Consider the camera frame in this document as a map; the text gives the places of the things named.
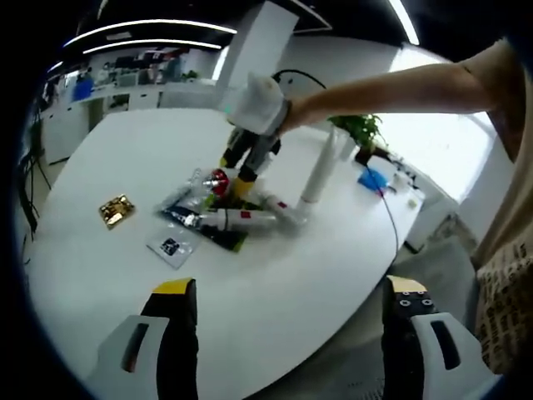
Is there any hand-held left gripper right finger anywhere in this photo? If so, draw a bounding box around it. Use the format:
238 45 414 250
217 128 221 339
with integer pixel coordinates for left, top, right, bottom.
381 274 486 400

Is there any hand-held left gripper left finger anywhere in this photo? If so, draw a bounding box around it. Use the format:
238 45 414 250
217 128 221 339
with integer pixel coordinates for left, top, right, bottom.
85 277 200 400

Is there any red capped skincare bottle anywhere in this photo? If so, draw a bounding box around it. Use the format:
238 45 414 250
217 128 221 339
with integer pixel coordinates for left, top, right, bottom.
202 167 232 197

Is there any white red label skincare bottle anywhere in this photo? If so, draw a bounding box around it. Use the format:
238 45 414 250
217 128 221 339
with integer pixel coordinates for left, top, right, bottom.
199 207 278 230

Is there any slim white skincare tube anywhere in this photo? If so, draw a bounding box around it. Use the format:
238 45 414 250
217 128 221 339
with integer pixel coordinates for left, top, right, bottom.
260 192 311 233

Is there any large white skincare tube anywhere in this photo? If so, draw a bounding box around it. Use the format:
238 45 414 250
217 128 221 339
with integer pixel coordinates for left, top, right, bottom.
300 127 336 205

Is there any silver clear skincare sachet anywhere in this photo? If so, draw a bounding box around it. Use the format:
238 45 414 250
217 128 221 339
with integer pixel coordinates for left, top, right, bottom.
164 168 205 209

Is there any black green skincare sachet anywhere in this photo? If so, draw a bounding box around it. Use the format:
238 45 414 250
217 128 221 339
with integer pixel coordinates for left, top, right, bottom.
199 191 266 253

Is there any dark blue skincare sachet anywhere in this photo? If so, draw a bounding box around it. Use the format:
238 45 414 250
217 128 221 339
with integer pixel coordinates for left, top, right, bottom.
160 207 203 228

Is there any clear skincare sachet dark print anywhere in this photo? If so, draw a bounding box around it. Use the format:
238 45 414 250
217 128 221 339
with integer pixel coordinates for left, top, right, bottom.
146 235 201 270

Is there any gold foil skincare sachet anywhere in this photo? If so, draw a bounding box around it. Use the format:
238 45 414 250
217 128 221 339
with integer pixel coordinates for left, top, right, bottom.
98 192 137 230

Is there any potted green plant white pot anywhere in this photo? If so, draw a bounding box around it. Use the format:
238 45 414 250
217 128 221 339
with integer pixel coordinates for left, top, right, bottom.
328 114 391 164

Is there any blue crumpled object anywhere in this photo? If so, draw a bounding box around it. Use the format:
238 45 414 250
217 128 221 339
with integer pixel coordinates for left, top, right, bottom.
357 168 391 191

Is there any white counter cabinet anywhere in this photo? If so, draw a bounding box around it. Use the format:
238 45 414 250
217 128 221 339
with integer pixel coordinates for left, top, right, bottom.
41 81 222 166

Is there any blue bin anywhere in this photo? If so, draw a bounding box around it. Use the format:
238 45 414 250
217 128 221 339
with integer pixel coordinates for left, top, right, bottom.
73 78 93 102

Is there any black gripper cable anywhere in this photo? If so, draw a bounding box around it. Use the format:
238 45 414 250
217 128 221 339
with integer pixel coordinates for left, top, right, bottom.
270 68 330 91

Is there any black table cable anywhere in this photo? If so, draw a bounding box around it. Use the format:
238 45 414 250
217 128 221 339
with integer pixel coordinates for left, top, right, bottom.
365 164 401 268

